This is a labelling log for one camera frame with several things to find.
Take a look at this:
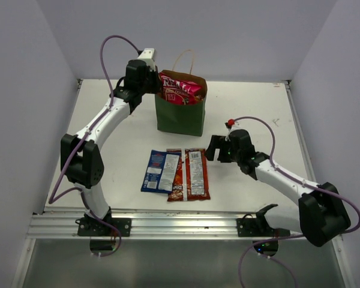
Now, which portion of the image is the pink Real chips bag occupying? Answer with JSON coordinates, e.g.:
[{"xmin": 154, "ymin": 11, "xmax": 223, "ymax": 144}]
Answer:
[{"xmin": 159, "ymin": 73, "xmax": 205, "ymax": 106}]

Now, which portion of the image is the green brown paper bag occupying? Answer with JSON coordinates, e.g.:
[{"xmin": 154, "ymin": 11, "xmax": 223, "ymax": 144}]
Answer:
[{"xmin": 154, "ymin": 49, "xmax": 208, "ymax": 137}]

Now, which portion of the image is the orange red Doritos bag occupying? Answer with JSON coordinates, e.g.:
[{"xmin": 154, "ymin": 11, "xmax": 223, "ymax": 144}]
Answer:
[{"xmin": 166, "ymin": 148, "xmax": 211, "ymax": 202}]

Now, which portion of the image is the blue snack bag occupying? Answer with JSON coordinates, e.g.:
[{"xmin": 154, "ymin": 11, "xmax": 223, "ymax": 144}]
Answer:
[{"xmin": 141, "ymin": 150, "xmax": 179, "ymax": 194}]

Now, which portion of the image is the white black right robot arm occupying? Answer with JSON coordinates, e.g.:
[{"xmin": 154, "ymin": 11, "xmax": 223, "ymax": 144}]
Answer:
[{"xmin": 206, "ymin": 129, "xmax": 351, "ymax": 247}]

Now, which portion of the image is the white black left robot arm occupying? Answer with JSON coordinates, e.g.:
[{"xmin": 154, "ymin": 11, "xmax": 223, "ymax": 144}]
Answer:
[{"xmin": 59, "ymin": 57, "xmax": 161, "ymax": 220}]

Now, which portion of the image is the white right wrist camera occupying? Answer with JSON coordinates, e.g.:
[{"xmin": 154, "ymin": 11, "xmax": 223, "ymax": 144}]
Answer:
[{"xmin": 225, "ymin": 119, "xmax": 241, "ymax": 141}]

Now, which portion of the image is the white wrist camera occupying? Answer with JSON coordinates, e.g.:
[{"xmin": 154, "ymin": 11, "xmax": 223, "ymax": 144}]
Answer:
[
  {"xmin": 137, "ymin": 48, "xmax": 156, "ymax": 70},
  {"xmin": 225, "ymin": 119, "xmax": 241, "ymax": 141}
]

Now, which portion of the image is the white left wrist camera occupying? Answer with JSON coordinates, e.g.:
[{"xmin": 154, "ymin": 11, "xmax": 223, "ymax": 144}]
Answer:
[{"xmin": 137, "ymin": 48, "xmax": 156, "ymax": 70}]

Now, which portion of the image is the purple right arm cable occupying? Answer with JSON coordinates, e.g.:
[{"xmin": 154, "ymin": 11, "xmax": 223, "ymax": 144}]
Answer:
[{"xmin": 238, "ymin": 116, "xmax": 360, "ymax": 288}]

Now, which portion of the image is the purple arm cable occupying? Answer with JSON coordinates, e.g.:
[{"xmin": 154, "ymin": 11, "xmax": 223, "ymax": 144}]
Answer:
[
  {"xmin": 238, "ymin": 116, "xmax": 360, "ymax": 288},
  {"xmin": 47, "ymin": 35, "xmax": 140, "ymax": 257}
]

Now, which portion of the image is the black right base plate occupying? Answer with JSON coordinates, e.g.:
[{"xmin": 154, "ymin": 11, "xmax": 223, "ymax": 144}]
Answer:
[{"xmin": 236, "ymin": 218, "xmax": 290, "ymax": 238}]

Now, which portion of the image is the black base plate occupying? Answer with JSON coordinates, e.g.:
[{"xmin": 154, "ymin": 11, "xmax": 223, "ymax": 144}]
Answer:
[
  {"xmin": 75, "ymin": 217, "xmax": 132, "ymax": 237},
  {"xmin": 236, "ymin": 218, "xmax": 290, "ymax": 238}
]

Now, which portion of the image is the aluminium rail frame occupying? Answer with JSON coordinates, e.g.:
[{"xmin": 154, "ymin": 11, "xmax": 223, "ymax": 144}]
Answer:
[{"xmin": 11, "ymin": 78, "xmax": 358, "ymax": 288}]

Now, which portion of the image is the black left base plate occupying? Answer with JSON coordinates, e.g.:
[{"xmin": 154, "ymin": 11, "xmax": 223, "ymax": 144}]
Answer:
[{"xmin": 75, "ymin": 217, "xmax": 132, "ymax": 237}]

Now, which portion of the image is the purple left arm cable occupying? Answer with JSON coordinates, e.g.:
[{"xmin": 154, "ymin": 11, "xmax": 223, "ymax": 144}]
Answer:
[{"xmin": 47, "ymin": 35, "xmax": 140, "ymax": 257}]

